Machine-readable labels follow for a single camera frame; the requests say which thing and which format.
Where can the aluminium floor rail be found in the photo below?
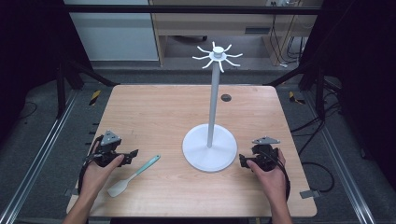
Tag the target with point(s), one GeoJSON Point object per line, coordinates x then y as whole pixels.
{"type": "Point", "coordinates": [37, 158]}
{"type": "Point", "coordinates": [342, 168]}

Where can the person's left hand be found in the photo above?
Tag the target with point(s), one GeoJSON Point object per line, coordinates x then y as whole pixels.
{"type": "Point", "coordinates": [95, 179]}

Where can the light wooden desk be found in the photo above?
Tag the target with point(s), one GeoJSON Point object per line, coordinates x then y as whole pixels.
{"type": "Point", "coordinates": [214, 23]}

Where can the black metal crossbar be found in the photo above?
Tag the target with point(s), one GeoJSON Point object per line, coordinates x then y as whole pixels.
{"type": "Point", "coordinates": [186, 9]}

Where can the white hook stand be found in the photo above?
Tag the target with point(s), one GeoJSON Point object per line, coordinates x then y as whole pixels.
{"type": "Point", "coordinates": [209, 154]}

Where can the white cabinet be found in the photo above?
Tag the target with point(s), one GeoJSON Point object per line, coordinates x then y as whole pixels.
{"type": "Point", "coordinates": [115, 35]}

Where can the person's right hand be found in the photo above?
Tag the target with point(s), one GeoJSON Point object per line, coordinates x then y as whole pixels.
{"type": "Point", "coordinates": [275, 183]}

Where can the dark round table grommet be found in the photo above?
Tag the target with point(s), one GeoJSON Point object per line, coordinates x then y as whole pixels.
{"type": "Point", "coordinates": [226, 97]}

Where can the grey metal bracket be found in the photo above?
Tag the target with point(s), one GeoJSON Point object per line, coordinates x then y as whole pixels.
{"type": "Point", "coordinates": [309, 194]}

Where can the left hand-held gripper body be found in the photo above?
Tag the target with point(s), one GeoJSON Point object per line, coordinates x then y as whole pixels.
{"type": "Point", "coordinates": [107, 146]}

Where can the black metal stand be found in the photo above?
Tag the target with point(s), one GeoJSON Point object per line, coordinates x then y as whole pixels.
{"type": "Point", "coordinates": [319, 90]}
{"type": "Point", "coordinates": [62, 87]}

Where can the yellow-black tape strip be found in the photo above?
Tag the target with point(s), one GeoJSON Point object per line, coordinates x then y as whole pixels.
{"type": "Point", "coordinates": [294, 98]}
{"type": "Point", "coordinates": [95, 97]}

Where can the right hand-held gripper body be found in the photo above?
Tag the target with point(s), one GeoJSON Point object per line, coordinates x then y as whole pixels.
{"type": "Point", "coordinates": [264, 152]}

